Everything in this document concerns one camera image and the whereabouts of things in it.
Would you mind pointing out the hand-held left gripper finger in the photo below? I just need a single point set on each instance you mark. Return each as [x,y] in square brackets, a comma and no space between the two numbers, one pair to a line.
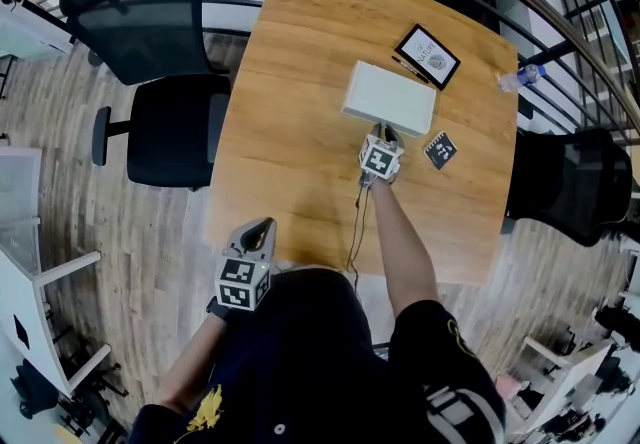
[270,242]
[239,234]

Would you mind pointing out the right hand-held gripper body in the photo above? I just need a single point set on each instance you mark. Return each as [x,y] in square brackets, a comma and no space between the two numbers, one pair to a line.
[381,159]

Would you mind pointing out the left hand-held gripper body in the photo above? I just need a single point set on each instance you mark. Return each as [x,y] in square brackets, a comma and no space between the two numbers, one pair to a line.
[242,282]

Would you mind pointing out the white box with drawer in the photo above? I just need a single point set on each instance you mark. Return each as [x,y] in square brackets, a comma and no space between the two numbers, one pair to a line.
[390,97]

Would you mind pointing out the person's right forearm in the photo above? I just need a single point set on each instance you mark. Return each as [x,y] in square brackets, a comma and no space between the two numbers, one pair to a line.
[400,242]

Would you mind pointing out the person's left forearm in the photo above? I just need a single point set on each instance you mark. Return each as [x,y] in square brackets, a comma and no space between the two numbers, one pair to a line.
[192,362]

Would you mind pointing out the black spiral notebook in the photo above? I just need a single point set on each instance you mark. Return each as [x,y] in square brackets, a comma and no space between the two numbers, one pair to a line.
[440,150]

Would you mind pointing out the black pen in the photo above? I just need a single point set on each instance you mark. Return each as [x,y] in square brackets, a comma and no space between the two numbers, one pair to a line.
[410,69]

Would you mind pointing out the person's dark shirt torso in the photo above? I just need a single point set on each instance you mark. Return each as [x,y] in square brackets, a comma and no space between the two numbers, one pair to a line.
[310,362]

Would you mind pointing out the black mesh office chair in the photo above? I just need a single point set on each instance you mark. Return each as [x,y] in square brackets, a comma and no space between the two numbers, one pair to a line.
[570,182]
[170,127]

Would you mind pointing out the clear plastic water bottle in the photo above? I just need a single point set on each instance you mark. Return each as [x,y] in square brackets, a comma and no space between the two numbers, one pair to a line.
[520,77]

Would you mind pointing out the black metal railing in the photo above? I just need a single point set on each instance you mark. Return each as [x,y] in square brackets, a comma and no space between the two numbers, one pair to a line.
[545,49]

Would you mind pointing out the white desk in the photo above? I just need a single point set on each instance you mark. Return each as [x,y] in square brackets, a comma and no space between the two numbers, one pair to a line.
[25,322]
[575,372]

